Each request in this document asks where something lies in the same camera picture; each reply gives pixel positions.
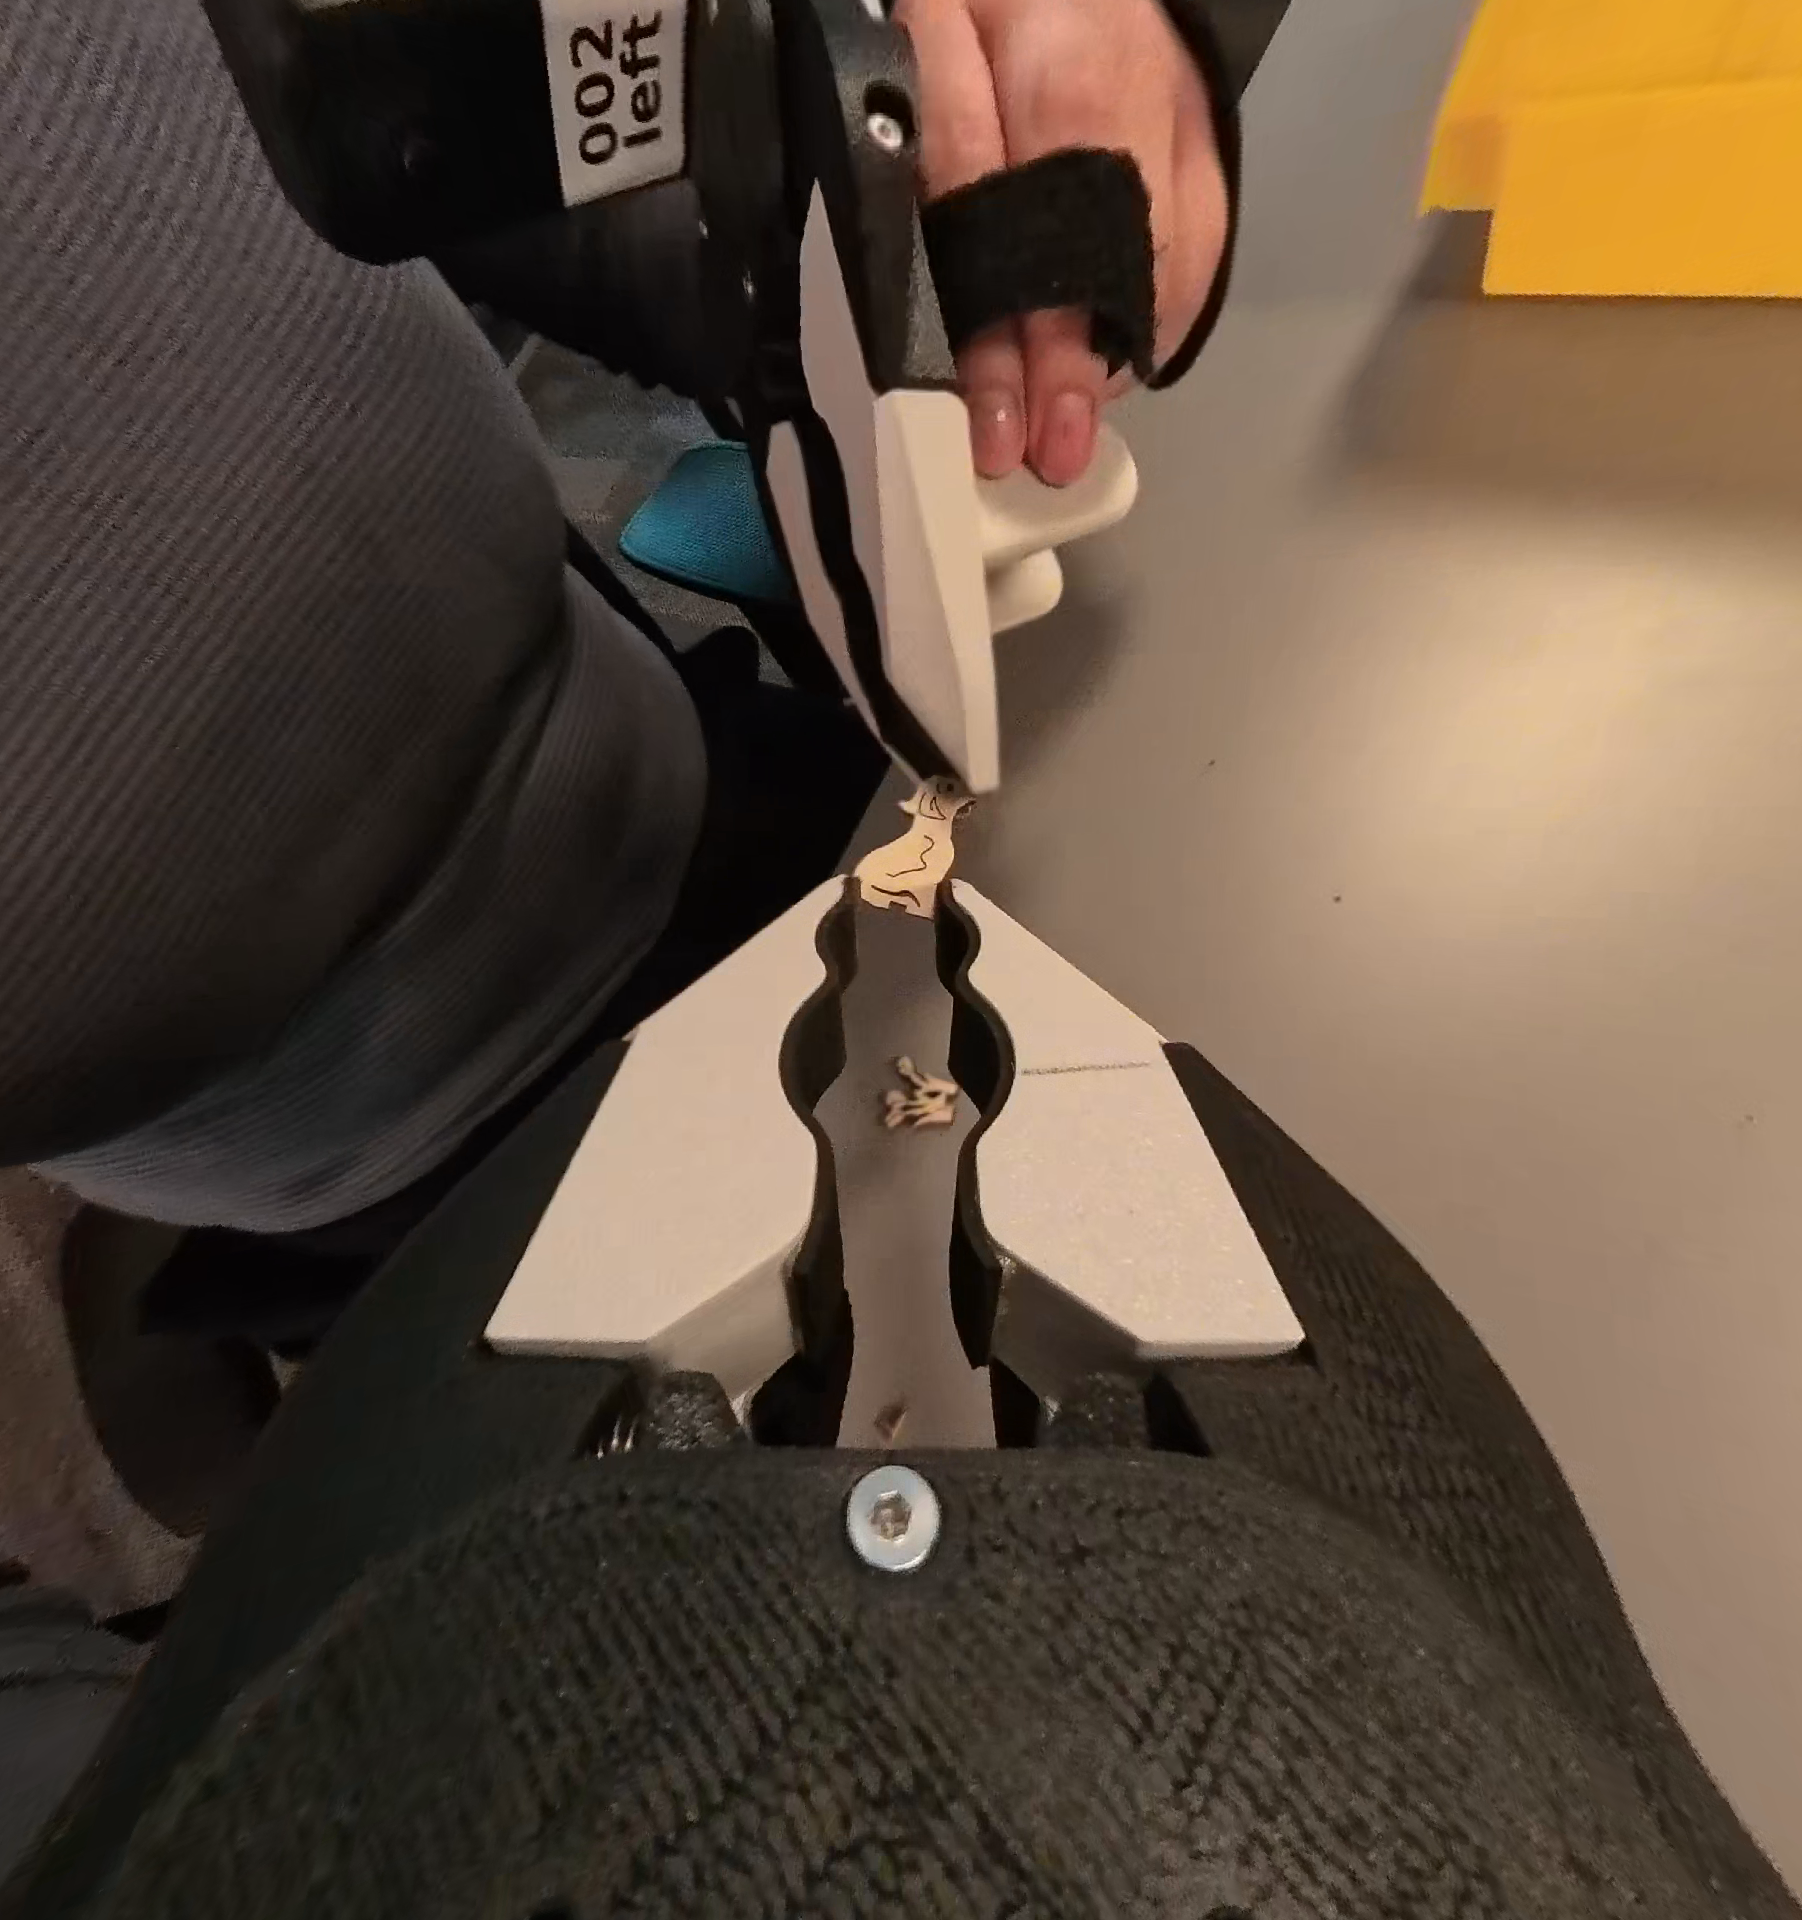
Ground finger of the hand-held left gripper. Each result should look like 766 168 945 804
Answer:
751 412 936 780
800 193 1005 798

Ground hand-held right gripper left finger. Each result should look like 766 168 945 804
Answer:
481 878 862 1430

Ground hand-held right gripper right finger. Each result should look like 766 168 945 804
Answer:
938 881 1311 1430

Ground wavy wooden model part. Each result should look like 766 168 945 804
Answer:
855 772 975 919

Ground person's left hand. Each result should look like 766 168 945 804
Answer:
898 0 1236 489

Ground teal chair seat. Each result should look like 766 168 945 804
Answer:
615 442 783 602

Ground wooden tulip piece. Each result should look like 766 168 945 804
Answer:
877 1053 972 1140

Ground person's pants leg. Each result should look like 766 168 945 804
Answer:
60 631 904 1502

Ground person's grey sweater torso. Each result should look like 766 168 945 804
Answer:
0 0 711 1236

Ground yellow plastic bin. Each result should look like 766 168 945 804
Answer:
1417 0 1802 297

